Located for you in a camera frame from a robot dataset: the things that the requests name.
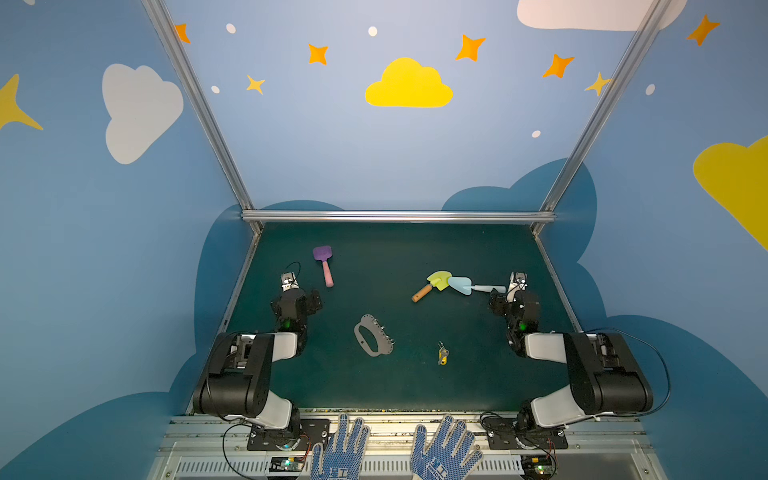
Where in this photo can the aluminium frame rear bar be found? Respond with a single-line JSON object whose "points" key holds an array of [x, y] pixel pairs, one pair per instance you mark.
{"points": [[397, 216]]}

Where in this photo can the yellow key with keyring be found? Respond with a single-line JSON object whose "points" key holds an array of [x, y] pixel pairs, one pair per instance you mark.
{"points": [[443, 354]]}

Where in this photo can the aluminium frame right post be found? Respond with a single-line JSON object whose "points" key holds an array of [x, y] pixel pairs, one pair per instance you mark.
{"points": [[633, 56]]}

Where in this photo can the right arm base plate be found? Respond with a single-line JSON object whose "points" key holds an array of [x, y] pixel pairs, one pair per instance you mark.
{"points": [[504, 434]]}

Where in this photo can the aluminium frame post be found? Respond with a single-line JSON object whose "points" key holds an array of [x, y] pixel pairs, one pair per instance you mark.
{"points": [[633, 56], [165, 29]]}

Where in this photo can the right blue dotted work glove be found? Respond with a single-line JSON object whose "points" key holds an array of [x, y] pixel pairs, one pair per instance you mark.
{"points": [[451, 454]]}

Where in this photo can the light blue toy shovel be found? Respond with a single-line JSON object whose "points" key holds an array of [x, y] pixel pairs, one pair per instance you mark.
{"points": [[465, 286]]}

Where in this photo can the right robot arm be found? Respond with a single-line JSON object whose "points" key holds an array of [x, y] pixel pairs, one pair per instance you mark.
{"points": [[604, 378]]}

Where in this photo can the right controller board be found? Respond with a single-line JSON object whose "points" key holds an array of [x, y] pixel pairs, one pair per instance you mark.
{"points": [[538, 467]]}

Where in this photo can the controller board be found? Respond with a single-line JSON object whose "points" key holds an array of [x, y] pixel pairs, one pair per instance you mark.
{"points": [[287, 465], [538, 467]]}

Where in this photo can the green toy shovel wooden handle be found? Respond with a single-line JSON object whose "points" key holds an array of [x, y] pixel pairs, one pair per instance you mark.
{"points": [[438, 280]]}

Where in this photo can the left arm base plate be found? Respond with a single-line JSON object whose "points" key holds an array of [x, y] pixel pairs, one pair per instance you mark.
{"points": [[299, 435]]}

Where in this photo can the left controller board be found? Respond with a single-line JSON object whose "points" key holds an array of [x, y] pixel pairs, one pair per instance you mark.
{"points": [[287, 465]]}

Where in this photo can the blue dotted work glove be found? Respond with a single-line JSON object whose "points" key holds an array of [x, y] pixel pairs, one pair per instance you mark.
{"points": [[451, 454], [342, 457]]}

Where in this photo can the left blue dotted work glove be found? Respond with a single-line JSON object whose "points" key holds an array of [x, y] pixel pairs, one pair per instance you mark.
{"points": [[342, 457]]}

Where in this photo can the aluminium frame left post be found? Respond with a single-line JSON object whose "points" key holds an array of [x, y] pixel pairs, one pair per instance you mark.
{"points": [[165, 29]]}

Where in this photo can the purple pink toy spatula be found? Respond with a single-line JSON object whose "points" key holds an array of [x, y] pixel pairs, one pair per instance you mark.
{"points": [[323, 254]]}

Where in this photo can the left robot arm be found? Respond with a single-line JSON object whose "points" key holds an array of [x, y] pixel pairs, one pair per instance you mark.
{"points": [[235, 381]]}

